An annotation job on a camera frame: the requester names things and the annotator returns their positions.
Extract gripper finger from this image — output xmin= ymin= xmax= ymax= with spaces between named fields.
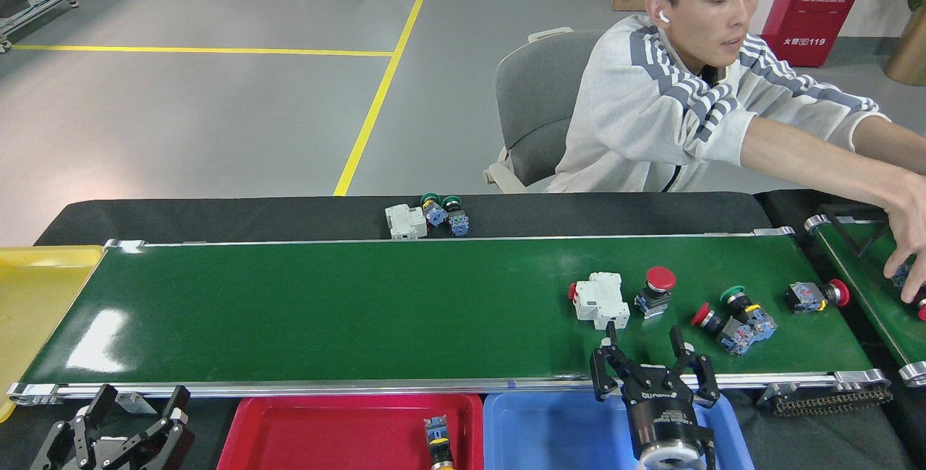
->
xmin=123 ymin=386 xmax=196 ymax=470
xmin=590 ymin=321 xmax=632 ymax=402
xmin=30 ymin=385 xmax=119 ymax=470
xmin=671 ymin=325 xmax=721 ymax=407

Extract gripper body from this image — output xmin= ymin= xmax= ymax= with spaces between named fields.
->
xmin=90 ymin=445 xmax=137 ymax=470
xmin=622 ymin=365 xmax=713 ymax=456

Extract white circuit breaker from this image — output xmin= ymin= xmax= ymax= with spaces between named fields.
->
xmin=385 ymin=203 xmax=428 ymax=241
xmin=569 ymin=272 xmax=631 ymax=330

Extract green mushroom push button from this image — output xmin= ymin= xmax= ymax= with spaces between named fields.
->
xmin=891 ymin=260 xmax=926 ymax=291
xmin=420 ymin=192 xmax=448 ymax=228
xmin=441 ymin=195 xmax=470 ymax=238
xmin=719 ymin=285 xmax=778 ymax=342

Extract yellow push button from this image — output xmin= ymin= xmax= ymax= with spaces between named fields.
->
xmin=422 ymin=415 xmax=456 ymax=470

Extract blue plastic tray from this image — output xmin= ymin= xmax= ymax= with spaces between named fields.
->
xmin=483 ymin=388 xmax=755 ymax=470

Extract yellow plastic tray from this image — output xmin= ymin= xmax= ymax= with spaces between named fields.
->
xmin=0 ymin=244 xmax=106 ymax=424

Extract red plastic tray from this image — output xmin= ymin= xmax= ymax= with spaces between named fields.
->
xmin=217 ymin=393 xmax=484 ymax=470

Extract short green belt conveyor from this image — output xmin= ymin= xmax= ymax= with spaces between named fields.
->
xmin=804 ymin=213 xmax=926 ymax=388

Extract person's right hand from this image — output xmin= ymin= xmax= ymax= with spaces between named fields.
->
xmin=884 ymin=192 xmax=926 ymax=304

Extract person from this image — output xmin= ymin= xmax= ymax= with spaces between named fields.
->
xmin=544 ymin=0 xmax=891 ymax=194

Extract office chair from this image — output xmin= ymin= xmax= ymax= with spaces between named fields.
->
xmin=483 ymin=27 xmax=605 ymax=194

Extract red fire extinguisher box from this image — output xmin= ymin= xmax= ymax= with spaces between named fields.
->
xmin=761 ymin=0 xmax=874 ymax=68

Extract potted plant in gold pot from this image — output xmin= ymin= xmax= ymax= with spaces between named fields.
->
xmin=884 ymin=0 xmax=926 ymax=87

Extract conveyor drive chain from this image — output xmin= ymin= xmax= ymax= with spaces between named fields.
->
xmin=757 ymin=385 xmax=894 ymax=417

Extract black guide bracket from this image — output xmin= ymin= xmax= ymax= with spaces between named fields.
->
xmin=825 ymin=208 xmax=894 ymax=257

